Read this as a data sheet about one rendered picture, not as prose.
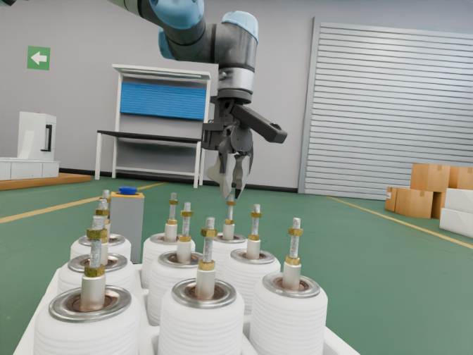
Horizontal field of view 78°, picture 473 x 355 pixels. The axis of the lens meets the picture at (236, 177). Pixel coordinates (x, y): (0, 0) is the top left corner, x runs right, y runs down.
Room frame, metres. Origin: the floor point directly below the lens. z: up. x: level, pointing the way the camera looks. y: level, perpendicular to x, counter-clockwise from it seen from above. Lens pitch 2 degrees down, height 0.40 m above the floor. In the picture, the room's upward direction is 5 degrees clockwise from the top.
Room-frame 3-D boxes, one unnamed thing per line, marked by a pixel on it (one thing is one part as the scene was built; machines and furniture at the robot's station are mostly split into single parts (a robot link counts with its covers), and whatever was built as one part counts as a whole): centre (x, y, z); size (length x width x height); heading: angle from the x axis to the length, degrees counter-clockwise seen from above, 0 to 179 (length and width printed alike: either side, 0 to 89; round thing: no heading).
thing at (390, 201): (3.70, -2.10, 0.15); 0.30 x 0.24 x 0.30; 88
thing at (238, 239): (0.60, 0.01, 0.25); 0.08 x 0.08 x 0.01
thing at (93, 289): (0.29, 0.13, 0.26); 0.02 x 0.02 x 0.03
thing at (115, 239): (0.51, 0.22, 0.25); 0.08 x 0.08 x 0.01
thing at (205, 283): (0.34, 0.03, 0.26); 0.02 x 0.02 x 0.03
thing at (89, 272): (0.29, 0.13, 0.29); 0.02 x 0.02 x 0.01; 40
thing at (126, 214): (0.69, 0.25, 0.16); 0.07 x 0.07 x 0.31; 22
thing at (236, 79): (0.61, 0.02, 0.57); 0.08 x 0.08 x 0.05
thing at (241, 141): (0.61, 0.02, 0.49); 0.09 x 0.08 x 0.12; 52
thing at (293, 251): (0.38, -0.08, 0.30); 0.01 x 0.01 x 0.08
